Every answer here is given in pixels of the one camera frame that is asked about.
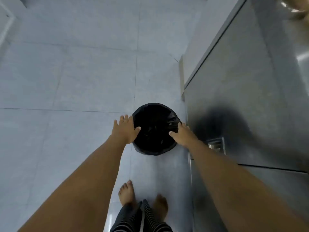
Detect shiny golden object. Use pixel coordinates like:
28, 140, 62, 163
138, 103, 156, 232
278, 0, 309, 20

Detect recessed steel cabinet handle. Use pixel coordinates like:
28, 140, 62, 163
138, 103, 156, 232
207, 137, 226, 155

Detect person's right foot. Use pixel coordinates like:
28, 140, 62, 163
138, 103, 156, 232
152, 194, 169, 223

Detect dark round waste bin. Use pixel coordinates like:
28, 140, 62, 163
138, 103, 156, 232
134, 142, 177, 156

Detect person's right hand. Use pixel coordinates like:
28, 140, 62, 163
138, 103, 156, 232
169, 122, 198, 149

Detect black bin bag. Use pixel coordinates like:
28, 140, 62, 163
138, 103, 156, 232
132, 103, 182, 153

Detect person's right forearm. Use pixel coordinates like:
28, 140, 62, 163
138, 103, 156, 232
189, 139, 309, 232

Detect person's left hand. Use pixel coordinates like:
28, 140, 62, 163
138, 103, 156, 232
109, 115, 141, 145

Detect person's left forearm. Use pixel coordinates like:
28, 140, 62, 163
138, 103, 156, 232
17, 138, 126, 232

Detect stainless steel cabinet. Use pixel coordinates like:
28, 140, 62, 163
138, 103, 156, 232
181, 0, 309, 232

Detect person's left foot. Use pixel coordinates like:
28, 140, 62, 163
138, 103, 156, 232
118, 180, 137, 207

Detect person's foot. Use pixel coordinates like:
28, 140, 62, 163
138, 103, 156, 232
118, 180, 137, 207
152, 194, 169, 223

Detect black striped trousers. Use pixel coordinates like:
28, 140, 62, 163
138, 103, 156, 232
110, 199, 173, 232

